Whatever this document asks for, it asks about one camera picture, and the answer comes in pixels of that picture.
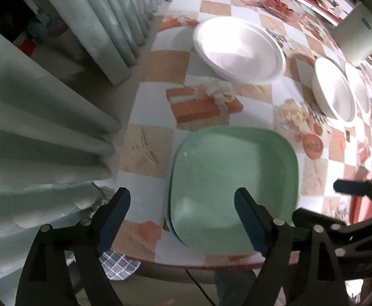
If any white cylindrical appliance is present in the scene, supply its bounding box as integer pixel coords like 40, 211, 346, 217
330, 2, 372, 66

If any green square plate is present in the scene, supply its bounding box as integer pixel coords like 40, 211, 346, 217
171, 125, 299, 255

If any glass bowl of tomatoes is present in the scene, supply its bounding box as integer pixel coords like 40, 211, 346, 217
261, 0, 305, 22

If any checkered patterned tablecloth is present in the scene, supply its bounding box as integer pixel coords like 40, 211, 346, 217
113, 0, 372, 269

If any pale green curtain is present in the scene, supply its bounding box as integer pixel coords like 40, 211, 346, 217
0, 0, 160, 305

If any large white foam bowl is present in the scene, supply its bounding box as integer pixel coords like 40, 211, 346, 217
193, 16, 286, 85

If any checkered grey cloth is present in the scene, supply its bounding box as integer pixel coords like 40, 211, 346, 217
99, 250, 141, 281

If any pink square plate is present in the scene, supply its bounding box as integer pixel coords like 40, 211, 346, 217
349, 167, 372, 224

